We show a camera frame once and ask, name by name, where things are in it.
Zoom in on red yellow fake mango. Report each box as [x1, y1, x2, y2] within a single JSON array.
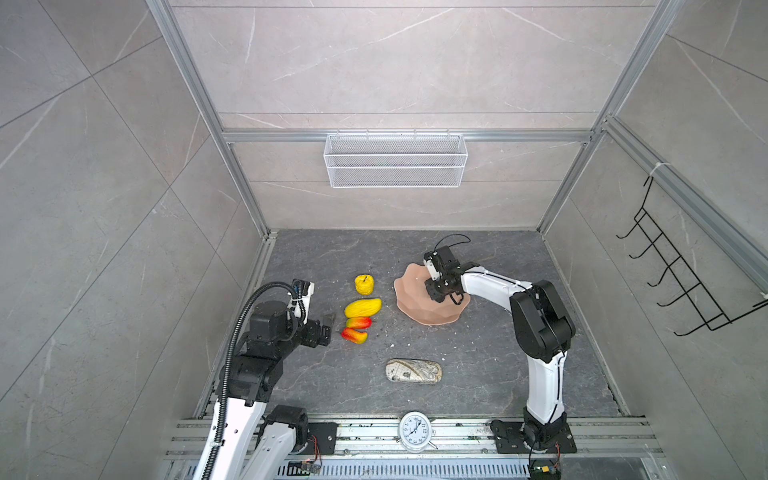
[[346, 317, 372, 330], [341, 328, 368, 344]]

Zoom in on yellow fake apple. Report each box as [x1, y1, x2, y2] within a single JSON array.
[[354, 274, 375, 296]]

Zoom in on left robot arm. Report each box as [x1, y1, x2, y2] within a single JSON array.
[[193, 300, 336, 479]]

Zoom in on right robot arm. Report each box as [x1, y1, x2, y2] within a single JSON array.
[[423, 246, 576, 452]]

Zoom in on pink scalloped fruit bowl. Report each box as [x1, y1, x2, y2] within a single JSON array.
[[394, 263, 471, 326]]

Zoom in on white round clock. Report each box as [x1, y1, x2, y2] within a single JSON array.
[[398, 411, 433, 453]]

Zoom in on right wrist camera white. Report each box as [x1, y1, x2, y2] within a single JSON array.
[[423, 252, 442, 281]]

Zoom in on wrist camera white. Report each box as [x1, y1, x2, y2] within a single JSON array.
[[291, 279, 315, 325], [423, 252, 442, 281]]

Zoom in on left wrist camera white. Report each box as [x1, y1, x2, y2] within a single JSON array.
[[291, 279, 315, 325]]

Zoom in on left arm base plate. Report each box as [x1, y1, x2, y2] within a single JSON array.
[[257, 422, 339, 456]]

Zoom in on black corrugated cable conduit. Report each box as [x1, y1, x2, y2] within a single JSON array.
[[200, 281, 299, 480]]

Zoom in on white wire mesh basket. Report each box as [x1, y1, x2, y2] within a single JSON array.
[[323, 133, 469, 188]]

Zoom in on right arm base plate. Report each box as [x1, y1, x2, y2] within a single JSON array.
[[490, 416, 577, 454]]

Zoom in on aluminium front rail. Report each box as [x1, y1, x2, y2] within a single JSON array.
[[161, 416, 667, 480]]

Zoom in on black wire hook rack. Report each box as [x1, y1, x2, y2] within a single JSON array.
[[615, 175, 767, 338]]

